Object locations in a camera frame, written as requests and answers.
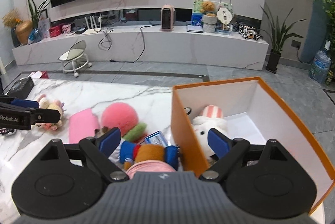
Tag dried grass bouquet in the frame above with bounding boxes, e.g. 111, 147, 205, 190
3, 8, 23, 29

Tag long black power cable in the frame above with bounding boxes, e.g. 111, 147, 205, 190
110, 26, 146, 63

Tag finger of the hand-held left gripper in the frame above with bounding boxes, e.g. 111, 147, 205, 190
0, 95, 39, 110
29, 108, 61, 124

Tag red pink package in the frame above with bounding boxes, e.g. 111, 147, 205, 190
27, 71, 49, 80

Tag blue wrapped bundle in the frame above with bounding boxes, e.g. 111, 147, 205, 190
27, 28, 42, 44

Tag orange cardboard box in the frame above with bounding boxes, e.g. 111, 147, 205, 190
171, 77, 335, 216

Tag leafy plant beside vase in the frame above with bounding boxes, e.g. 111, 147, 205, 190
27, 0, 51, 31

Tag teddy bear in pot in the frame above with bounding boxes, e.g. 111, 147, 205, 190
203, 15, 218, 33

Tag cream crochet doll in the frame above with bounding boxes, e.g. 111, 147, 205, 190
37, 94, 65, 131

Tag pink wallet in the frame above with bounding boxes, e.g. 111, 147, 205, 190
69, 108, 100, 144

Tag white marble tv console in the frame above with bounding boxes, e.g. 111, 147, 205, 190
12, 7, 269, 71

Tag gold vase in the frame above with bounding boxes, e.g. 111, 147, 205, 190
15, 20, 34, 45

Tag grey flat box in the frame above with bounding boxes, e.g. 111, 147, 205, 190
186, 24, 204, 33

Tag blue white packet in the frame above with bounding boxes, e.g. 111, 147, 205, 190
145, 130, 169, 148

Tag pink fluffy peach plush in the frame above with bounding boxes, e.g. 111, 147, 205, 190
94, 102, 148, 143

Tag round paper fan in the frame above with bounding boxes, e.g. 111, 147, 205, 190
217, 2, 233, 31

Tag green vine plant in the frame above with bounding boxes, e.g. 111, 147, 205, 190
314, 0, 335, 86

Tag white rolling stool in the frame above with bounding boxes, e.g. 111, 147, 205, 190
58, 40, 92, 78

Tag pink space heater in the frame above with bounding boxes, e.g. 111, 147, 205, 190
160, 5, 175, 31

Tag bear doll in blue clothes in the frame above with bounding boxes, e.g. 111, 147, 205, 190
119, 140, 182, 171

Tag brown teddy bear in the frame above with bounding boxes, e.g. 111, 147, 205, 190
200, 1, 217, 16

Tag long-leaf plant in black pot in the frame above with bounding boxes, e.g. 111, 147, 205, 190
259, 4, 307, 74

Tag green painting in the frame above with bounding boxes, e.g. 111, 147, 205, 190
193, 0, 233, 15

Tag tangled black cable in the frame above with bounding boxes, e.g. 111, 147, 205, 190
98, 26, 113, 50

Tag white black plush toy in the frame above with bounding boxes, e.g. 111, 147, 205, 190
191, 105, 229, 162

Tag large blue water bottle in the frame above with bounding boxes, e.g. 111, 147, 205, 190
309, 50, 331, 84

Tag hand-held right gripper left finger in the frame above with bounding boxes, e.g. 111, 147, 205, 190
39, 127, 130, 183

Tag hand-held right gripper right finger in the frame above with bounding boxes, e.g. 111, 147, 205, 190
199, 128, 290, 183

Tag black white checkered items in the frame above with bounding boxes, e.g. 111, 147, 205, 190
233, 22, 263, 41

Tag pink backpack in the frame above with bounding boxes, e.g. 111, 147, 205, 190
125, 160, 176, 179

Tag white router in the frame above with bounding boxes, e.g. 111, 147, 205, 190
81, 15, 103, 35

